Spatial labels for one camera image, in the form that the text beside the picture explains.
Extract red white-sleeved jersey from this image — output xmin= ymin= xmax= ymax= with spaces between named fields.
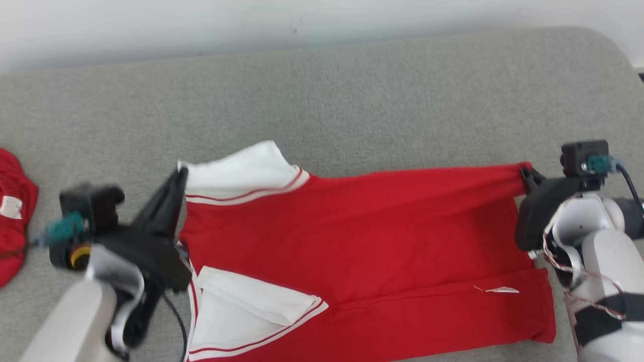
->
xmin=177 ymin=140 xmax=557 ymax=362

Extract red elastic-waist shorts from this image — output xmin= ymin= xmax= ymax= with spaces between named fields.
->
xmin=0 ymin=147 xmax=40 ymax=289

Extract camera cable teal plug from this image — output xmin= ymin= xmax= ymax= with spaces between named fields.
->
xmin=585 ymin=154 xmax=644 ymax=216
xmin=29 ymin=210 xmax=87 ymax=250

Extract thin black left gripper cable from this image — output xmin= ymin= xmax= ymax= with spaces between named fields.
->
xmin=160 ymin=291 xmax=190 ymax=362

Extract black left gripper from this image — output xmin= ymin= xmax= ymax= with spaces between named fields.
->
xmin=94 ymin=166 xmax=193 ymax=294

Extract left camera cable teal plug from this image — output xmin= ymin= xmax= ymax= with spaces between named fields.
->
xmin=29 ymin=210 xmax=87 ymax=250

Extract thin red wire bundle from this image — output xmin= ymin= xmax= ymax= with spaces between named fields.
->
xmin=541 ymin=199 xmax=627 ymax=320

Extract right camera cable teal plug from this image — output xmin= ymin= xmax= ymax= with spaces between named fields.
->
xmin=585 ymin=154 xmax=644 ymax=216

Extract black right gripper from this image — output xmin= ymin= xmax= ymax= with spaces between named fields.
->
xmin=514 ymin=164 xmax=600 ymax=252

